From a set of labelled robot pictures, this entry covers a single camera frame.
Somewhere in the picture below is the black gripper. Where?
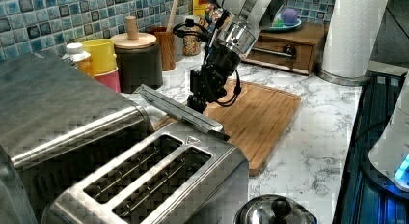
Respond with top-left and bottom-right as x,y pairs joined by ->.
187,46 -> 241,113

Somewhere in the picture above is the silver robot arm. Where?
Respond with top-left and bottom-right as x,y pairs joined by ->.
187,0 -> 284,113

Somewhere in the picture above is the stainless toaster oven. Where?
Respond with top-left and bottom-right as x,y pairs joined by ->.
0,52 -> 153,224

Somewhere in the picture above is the patterned ceramic jar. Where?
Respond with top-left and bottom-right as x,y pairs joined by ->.
183,33 -> 200,56

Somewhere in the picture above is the bamboo cutting board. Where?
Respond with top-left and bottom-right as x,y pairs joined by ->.
153,78 -> 302,177

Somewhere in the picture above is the black canister with wooden lid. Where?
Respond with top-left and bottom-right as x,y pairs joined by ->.
111,16 -> 163,93

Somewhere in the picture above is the wooden utensil holder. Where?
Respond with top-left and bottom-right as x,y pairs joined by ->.
149,26 -> 176,71

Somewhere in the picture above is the stainless two-slot toaster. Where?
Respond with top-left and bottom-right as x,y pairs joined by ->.
41,123 -> 248,224

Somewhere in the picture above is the pink cup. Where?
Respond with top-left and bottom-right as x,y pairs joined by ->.
94,68 -> 121,93

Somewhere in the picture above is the yellow box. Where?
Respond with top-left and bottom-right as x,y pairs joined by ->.
192,0 -> 208,16

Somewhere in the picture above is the yellow cup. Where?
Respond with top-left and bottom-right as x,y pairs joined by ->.
82,39 -> 117,75

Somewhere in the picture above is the teal plate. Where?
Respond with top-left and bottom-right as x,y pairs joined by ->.
265,19 -> 302,33

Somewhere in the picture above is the wooden drawer box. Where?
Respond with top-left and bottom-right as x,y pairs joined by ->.
243,23 -> 328,75

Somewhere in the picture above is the purple ball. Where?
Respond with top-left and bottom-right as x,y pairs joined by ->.
281,9 -> 298,26

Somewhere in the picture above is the steel pot lid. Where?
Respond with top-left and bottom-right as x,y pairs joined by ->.
233,194 -> 317,224

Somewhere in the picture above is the white-capped spice bottle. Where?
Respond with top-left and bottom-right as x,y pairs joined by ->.
63,42 -> 94,77

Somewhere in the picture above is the paper towel roll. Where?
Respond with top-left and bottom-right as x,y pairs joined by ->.
317,0 -> 388,87

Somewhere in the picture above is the white appliance with blue light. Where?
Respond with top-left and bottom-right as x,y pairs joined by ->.
368,76 -> 409,192

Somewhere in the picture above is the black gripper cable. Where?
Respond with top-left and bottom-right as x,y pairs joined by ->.
172,18 -> 243,108

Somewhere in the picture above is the wooden spoon handle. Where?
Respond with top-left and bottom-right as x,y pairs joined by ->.
166,0 -> 179,32

